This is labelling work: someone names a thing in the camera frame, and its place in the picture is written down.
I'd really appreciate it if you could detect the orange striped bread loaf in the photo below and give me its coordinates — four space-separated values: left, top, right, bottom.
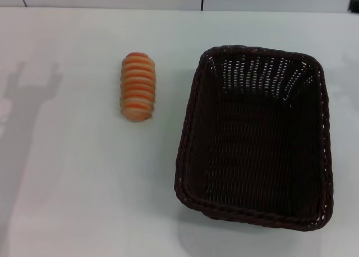
119 52 156 123

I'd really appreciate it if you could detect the dark brown wicker basket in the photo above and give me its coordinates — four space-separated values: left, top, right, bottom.
173 44 335 232

